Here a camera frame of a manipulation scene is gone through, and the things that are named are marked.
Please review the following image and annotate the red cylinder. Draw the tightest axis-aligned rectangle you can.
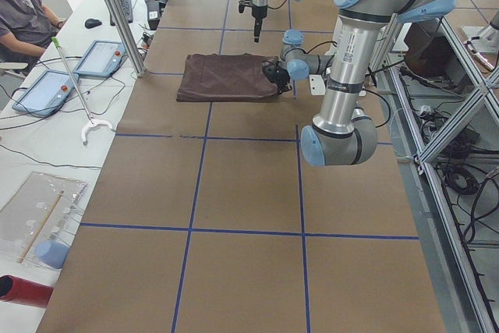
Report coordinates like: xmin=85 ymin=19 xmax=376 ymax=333
xmin=1 ymin=275 xmax=53 ymax=308

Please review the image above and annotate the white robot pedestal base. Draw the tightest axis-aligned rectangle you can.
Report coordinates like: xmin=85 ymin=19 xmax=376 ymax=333
xmin=307 ymin=40 xmax=367 ymax=97

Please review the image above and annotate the blue teach pendant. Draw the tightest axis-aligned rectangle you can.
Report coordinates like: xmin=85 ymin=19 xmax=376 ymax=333
xmin=73 ymin=40 xmax=126 ymax=78
xmin=12 ymin=69 xmax=74 ymax=118

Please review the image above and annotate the far blue teach pendant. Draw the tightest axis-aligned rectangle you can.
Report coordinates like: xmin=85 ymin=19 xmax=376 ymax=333
xmin=73 ymin=40 xmax=126 ymax=78

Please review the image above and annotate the aluminium frame post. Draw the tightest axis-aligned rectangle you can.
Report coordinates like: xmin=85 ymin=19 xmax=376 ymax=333
xmin=104 ymin=0 xmax=146 ymax=77

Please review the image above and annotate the blue tape line lengthwise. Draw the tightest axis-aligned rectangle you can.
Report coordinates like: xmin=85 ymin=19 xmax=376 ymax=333
xmin=286 ymin=0 xmax=312 ymax=333

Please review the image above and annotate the dark brown t-shirt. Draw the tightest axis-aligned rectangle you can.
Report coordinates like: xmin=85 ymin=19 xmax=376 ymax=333
xmin=176 ymin=54 xmax=280 ymax=102

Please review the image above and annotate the near blue teach pendant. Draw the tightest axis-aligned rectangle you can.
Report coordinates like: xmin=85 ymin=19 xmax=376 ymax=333
xmin=12 ymin=69 xmax=74 ymax=118

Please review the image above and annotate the blue tape line crosswise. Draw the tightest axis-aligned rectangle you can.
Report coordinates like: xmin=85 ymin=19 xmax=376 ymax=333
xmin=80 ymin=222 xmax=419 ymax=241

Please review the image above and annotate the aluminium frame structure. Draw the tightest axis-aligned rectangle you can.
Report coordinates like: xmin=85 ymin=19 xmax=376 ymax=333
xmin=371 ymin=0 xmax=498 ymax=332

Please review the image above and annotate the blue plastic cup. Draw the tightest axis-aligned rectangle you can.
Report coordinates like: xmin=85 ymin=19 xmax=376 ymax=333
xmin=35 ymin=240 xmax=69 ymax=269

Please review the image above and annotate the black computer mouse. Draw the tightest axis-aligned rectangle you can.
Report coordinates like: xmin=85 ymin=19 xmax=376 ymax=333
xmin=84 ymin=18 xmax=102 ymax=29

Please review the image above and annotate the black keyboard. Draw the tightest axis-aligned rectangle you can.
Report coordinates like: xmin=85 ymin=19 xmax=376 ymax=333
xmin=119 ymin=0 xmax=133 ymax=23

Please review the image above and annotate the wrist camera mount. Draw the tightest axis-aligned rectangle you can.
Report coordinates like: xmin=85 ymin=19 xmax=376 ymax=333
xmin=238 ymin=0 xmax=253 ymax=14
xmin=262 ymin=60 xmax=279 ymax=82

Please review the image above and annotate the seated person grey shirt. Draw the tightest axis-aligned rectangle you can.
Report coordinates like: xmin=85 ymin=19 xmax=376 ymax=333
xmin=1 ymin=0 xmax=65 ymax=73

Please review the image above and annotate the clear plastic bag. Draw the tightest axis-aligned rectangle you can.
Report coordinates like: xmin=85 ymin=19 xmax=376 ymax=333
xmin=1 ymin=172 xmax=87 ymax=264

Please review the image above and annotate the white reacher grabber tool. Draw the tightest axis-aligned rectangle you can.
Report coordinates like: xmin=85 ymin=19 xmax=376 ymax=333
xmin=51 ymin=37 xmax=114 ymax=146

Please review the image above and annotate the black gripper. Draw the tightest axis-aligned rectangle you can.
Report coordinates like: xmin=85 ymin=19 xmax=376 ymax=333
xmin=250 ymin=0 xmax=268 ymax=43
xmin=263 ymin=62 xmax=292 ymax=94

